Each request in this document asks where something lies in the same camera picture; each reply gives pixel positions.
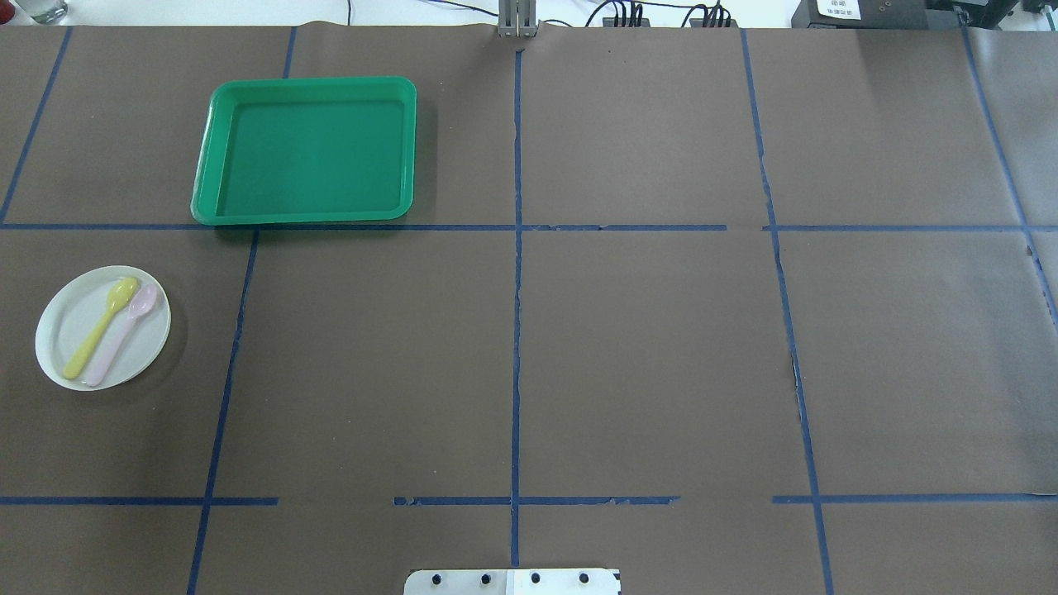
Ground yellow plastic spoon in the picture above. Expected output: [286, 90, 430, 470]
[61, 276, 140, 380]

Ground aluminium frame post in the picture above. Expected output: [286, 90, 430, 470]
[498, 0, 540, 38]

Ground white pedestal column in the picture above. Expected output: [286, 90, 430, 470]
[403, 567, 622, 594]

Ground green plastic tray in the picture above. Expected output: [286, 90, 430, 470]
[189, 76, 418, 226]

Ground pink plastic spoon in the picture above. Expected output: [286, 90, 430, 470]
[83, 283, 161, 387]

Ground black computer box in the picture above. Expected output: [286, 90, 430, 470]
[790, 1, 960, 31]

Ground black orange connector hub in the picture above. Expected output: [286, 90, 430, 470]
[589, 1, 651, 29]

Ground white round plate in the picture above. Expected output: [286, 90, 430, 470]
[36, 266, 174, 392]

